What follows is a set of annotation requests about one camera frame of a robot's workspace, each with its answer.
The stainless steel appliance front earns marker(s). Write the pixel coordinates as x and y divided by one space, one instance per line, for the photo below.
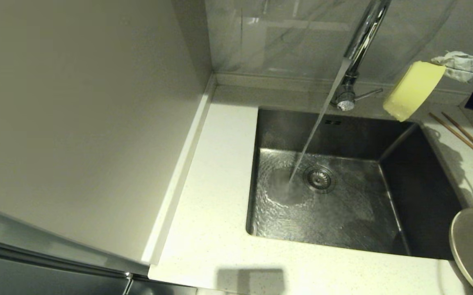
35 278

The yellow plastic bowl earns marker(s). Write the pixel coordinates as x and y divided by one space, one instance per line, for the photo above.
412 92

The chrome kitchen faucet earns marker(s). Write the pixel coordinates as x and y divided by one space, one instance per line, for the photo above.
365 32

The grey cabinet side panel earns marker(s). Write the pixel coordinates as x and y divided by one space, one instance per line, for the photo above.
76 123

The stainless steel sink basin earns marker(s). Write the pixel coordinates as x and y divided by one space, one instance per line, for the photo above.
425 205

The round metal drain strainer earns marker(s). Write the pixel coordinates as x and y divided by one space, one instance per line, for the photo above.
319 179

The wooden chopstick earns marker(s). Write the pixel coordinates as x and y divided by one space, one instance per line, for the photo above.
472 137
464 140

